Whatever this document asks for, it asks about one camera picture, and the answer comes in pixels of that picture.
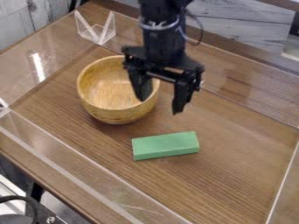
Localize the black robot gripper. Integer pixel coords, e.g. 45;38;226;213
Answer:
121;17;204;115

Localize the green rectangular block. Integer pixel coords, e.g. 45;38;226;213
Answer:
132;131;200;161

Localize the brown wooden bowl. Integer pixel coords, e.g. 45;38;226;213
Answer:
76;55;160;125

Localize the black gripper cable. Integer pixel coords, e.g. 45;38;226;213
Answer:
182;10;206;46

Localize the clear acrylic corner bracket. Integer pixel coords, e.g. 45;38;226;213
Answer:
73;10;116;46

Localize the clear acrylic tray wall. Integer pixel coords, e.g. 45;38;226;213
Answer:
0;16;299;224

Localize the black cable on floor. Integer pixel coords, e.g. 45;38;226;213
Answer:
0;195;40;224

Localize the black table leg frame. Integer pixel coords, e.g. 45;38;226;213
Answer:
25;182;67;224

